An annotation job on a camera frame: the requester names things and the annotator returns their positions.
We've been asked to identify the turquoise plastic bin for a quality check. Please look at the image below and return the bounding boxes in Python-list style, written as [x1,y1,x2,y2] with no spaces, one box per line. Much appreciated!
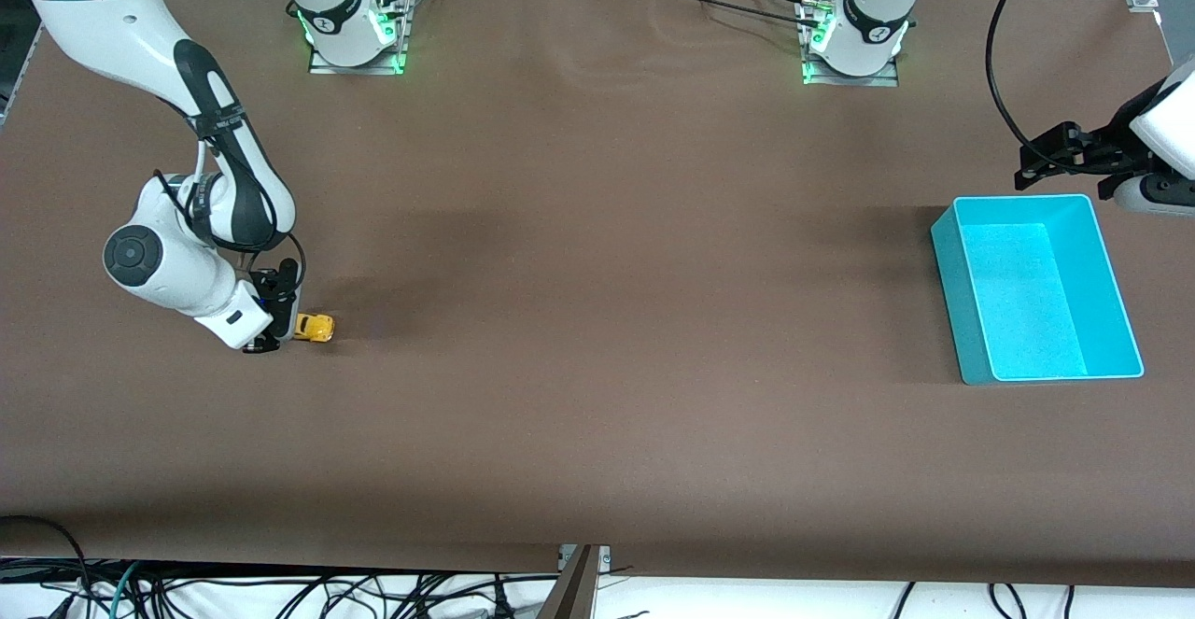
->
[930,194,1146,387]

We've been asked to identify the brown table cover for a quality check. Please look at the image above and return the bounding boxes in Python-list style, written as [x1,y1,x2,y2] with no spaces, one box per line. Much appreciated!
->
[0,0,1195,587]

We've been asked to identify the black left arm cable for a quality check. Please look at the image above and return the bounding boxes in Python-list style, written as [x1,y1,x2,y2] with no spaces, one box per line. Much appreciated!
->
[988,0,1075,172]

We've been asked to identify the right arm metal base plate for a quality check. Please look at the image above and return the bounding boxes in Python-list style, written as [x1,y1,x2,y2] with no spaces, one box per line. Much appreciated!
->
[308,0,412,76]

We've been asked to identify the tangled black floor cables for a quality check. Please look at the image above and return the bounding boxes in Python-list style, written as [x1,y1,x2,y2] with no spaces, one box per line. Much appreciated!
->
[0,558,561,619]

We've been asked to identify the black looped floor cable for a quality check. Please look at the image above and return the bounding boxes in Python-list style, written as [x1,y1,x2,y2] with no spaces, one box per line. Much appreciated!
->
[0,514,92,619]

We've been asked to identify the teal floor cable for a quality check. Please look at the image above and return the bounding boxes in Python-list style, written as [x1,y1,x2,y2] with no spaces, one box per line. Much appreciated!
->
[107,560,143,619]

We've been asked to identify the long black base cable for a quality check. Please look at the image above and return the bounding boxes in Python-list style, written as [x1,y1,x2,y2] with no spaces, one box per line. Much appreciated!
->
[644,0,822,27]

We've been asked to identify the metal bracket with screws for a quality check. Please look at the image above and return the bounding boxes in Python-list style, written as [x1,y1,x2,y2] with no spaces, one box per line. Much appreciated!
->
[557,544,612,575]

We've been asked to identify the dark slanted post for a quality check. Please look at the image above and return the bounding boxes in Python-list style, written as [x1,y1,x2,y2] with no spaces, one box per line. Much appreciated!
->
[534,544,600,619]

